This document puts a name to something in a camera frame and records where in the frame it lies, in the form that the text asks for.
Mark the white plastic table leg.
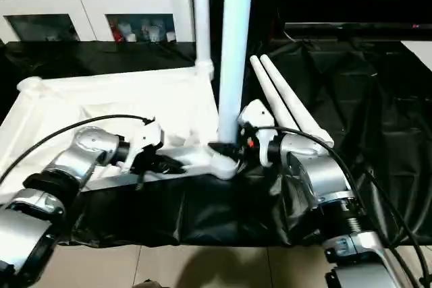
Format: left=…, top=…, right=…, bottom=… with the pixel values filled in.
left=260, top=54, right=335, bottom=147
left=216, top=0, right=256, bottom=148
left=250, top=55, right=318, bottom=140
left=192, top=0, right=215, bottom=80

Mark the white glass-door cabinet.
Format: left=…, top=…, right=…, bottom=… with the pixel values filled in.
left=0, top=0, right=196, bottom=45

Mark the grey left robot leg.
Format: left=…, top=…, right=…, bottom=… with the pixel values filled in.
left=135, top=280, right=169, bottom=288

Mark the white flat board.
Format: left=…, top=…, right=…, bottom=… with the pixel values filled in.
left=402, top=40, right=432, bottom=69

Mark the black work mat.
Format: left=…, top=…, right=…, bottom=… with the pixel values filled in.
left=0, top=37, right=432, bottom=247

